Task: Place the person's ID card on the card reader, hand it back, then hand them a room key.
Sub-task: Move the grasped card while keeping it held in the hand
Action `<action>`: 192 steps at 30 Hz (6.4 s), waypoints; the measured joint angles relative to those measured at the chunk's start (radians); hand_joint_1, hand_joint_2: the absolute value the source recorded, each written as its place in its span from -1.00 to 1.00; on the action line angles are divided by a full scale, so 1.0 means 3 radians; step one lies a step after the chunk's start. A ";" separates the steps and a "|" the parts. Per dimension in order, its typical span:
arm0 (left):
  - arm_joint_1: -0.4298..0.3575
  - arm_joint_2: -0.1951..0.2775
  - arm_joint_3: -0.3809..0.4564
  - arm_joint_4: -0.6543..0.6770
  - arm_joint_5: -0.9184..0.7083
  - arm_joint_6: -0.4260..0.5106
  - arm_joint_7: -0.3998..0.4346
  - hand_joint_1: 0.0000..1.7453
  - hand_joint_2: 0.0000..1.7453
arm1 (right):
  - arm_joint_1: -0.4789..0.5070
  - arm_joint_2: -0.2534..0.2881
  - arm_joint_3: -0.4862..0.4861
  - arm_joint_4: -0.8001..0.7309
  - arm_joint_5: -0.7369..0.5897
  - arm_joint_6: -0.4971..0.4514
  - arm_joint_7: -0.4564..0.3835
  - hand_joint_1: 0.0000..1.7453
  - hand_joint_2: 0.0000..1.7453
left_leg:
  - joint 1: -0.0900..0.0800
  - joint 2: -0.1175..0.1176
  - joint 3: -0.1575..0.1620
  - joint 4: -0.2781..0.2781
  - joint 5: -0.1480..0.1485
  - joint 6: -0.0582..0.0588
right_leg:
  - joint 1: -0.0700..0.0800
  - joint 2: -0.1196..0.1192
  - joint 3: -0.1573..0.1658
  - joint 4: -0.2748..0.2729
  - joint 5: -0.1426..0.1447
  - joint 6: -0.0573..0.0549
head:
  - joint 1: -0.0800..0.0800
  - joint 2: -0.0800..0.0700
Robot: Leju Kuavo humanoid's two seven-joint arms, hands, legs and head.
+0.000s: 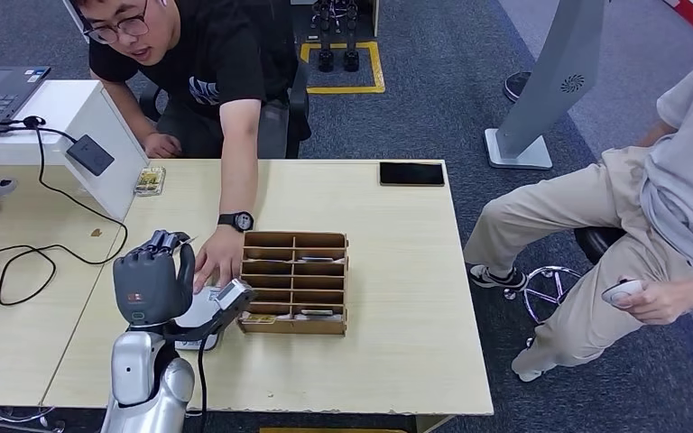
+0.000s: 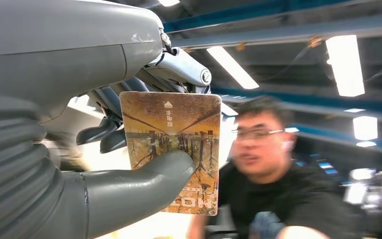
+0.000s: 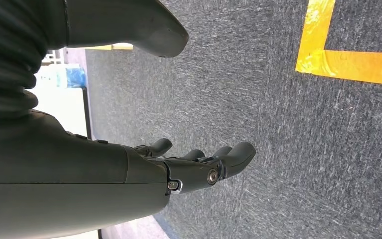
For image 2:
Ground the yellow-brown ID card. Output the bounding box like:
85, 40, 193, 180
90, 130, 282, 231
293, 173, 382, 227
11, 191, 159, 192
119, 91, 222, 217

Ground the person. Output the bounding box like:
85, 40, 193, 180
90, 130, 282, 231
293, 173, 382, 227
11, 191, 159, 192
187, 96, 363, 239

